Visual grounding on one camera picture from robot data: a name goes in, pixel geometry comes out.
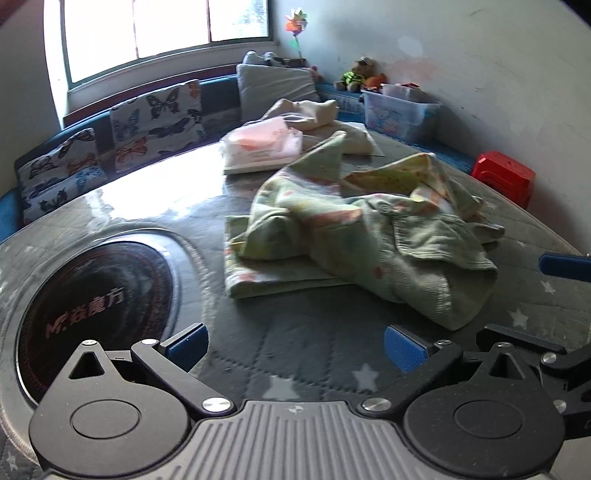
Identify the green patterned garment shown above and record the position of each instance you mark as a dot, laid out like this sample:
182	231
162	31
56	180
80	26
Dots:
258	277
323	230

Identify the blue sofa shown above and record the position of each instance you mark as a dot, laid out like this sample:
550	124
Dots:
221	94

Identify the black round cooktop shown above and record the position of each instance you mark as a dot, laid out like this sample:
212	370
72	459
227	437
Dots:
101	295

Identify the colourful pinwheel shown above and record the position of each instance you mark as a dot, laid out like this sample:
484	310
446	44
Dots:
295	23

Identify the grey quilted table cover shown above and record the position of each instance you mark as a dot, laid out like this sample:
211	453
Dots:
300	332

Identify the red plastic stool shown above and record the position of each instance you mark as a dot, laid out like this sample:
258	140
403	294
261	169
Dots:
505	175

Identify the large butterfly print cushion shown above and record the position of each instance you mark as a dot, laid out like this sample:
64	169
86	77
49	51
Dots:
157	124

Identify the pale cloth bundle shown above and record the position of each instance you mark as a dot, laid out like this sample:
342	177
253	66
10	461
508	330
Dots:
263	57

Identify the teddy bear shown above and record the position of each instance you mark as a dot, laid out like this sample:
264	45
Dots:
355	76

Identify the window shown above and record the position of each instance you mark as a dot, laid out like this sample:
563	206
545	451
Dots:
161	27

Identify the folded green patterned garment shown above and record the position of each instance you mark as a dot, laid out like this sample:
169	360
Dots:
258	277

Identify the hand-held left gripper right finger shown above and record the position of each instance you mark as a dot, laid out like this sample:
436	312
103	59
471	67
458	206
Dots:
404	348

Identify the clear plastic storage box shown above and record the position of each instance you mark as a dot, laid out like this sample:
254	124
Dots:
397	115

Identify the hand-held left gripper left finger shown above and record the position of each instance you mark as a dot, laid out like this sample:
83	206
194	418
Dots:
187	346

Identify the plastic bag of pink clothes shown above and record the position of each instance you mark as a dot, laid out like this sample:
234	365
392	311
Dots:
258	143

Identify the orange soft toy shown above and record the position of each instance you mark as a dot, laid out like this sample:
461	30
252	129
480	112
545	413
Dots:
376	82

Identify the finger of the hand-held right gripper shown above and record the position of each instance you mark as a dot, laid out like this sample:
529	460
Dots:
565	265
531	344

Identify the cream cloth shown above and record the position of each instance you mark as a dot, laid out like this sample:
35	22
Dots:
314	115

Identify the grey cushion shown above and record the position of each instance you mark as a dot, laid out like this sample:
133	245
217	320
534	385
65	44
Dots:
277	87

